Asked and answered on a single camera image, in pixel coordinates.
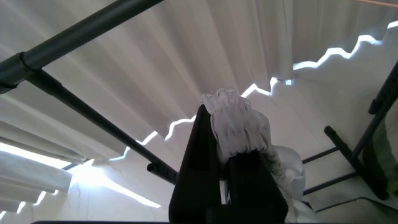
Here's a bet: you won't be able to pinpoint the white curtain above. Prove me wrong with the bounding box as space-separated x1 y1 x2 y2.
0 151 74 215
0 0 398 164

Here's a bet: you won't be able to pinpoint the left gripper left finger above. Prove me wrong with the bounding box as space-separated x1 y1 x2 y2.
169 104 223 223

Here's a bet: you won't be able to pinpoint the black clothes rack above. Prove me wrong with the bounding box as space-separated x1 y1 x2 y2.
0 0 398 202

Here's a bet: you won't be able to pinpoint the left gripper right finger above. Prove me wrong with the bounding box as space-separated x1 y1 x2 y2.
223 149 289 223

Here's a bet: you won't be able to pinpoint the pale grey shorts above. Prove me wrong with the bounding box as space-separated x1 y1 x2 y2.
200 86 307 223

